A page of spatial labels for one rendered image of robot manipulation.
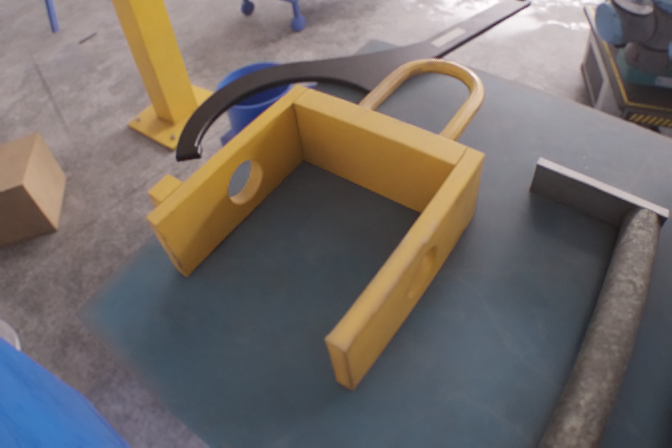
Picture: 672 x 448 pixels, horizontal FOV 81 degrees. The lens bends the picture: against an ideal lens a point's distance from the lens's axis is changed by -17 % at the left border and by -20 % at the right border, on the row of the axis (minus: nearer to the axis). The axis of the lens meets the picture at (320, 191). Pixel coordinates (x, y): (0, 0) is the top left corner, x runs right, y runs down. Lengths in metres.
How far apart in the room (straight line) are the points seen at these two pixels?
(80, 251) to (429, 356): 1.82
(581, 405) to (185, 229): 0.26
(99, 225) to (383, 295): 1.88
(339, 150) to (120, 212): 1.75
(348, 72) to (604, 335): 0.33
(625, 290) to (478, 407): 0.11
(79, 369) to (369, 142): 1.51
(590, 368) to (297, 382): 0.17
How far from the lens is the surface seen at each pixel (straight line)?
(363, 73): 0.47
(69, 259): 2.03
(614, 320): 0.29
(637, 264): 0.32
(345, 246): 0.33
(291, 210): 0.36
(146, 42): 2.11
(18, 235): 2.25
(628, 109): 1.88
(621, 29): 1.72
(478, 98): 0.39
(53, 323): 1.89
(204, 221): 0.33
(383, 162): 0.33
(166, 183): 0.32
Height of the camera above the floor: 1.33
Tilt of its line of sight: 47 degrees down
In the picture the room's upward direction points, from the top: 10 degrees counter-clockwise
